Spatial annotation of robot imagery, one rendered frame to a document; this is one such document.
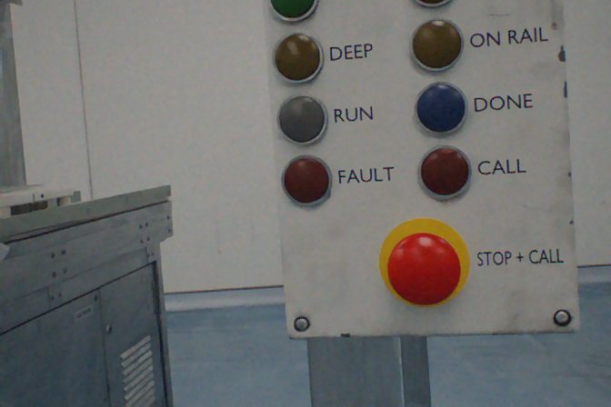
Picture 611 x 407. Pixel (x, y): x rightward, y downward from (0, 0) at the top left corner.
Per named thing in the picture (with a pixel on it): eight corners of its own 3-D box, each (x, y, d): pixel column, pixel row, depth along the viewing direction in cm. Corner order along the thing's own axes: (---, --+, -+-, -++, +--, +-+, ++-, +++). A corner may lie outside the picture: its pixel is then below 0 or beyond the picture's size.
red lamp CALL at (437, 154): (471, 194, 40) (468, 145, 39) (421, 197, 40) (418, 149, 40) (470, 193, 40) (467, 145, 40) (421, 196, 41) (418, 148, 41)
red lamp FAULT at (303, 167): (330, 203, 41) (326, 155, 41) (283, 205, 41) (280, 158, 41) (332, 202, 42) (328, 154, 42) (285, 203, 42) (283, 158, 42)
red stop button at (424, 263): (463, 307, 38) (458, 233, 38) (388, 310, 39) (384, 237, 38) (459, 289, 42) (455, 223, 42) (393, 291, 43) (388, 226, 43)
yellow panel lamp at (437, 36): (464, 65, 39) (460, 15, 39) (413, 70, 40) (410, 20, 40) (463, 67, 40) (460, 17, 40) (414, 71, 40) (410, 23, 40)
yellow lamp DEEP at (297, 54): (321, 78, 41) (317, 30, 40) (274, 82, 41) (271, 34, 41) (323, 79, 41) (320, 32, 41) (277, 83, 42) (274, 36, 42)
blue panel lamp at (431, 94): (467, 131, 39) (465, 81, 39) (417, 134, 40) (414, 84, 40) (466, 131, 40) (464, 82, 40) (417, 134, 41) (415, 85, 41)
